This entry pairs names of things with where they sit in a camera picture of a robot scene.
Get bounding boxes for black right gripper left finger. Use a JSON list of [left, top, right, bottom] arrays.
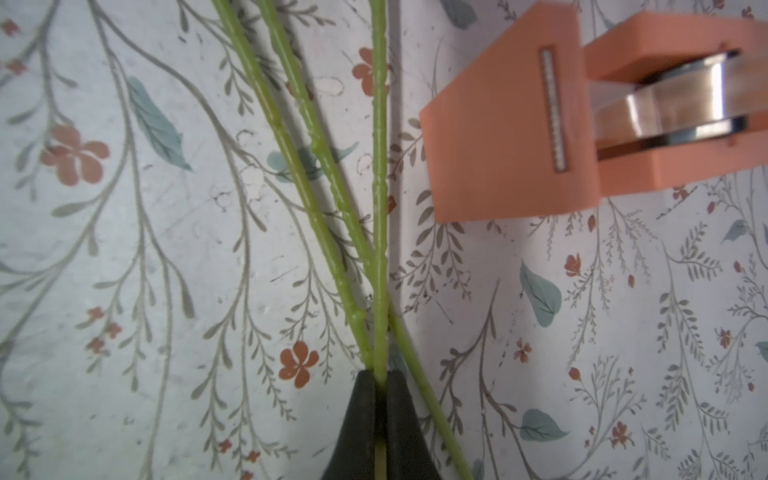
[[321, 370, 379, 480]]

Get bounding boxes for pink artificial rose stem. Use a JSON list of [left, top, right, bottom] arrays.
[[257, 1, 472, 479]]

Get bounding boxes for clear tape roll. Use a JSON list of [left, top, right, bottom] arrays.
[[593, 51, 767, 160]]

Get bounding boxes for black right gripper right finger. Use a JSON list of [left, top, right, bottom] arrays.
[[385, 370, 441, 480]]

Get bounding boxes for cream artificial rose stem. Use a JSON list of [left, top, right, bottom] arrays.
[[214, 1, 373, 370]]

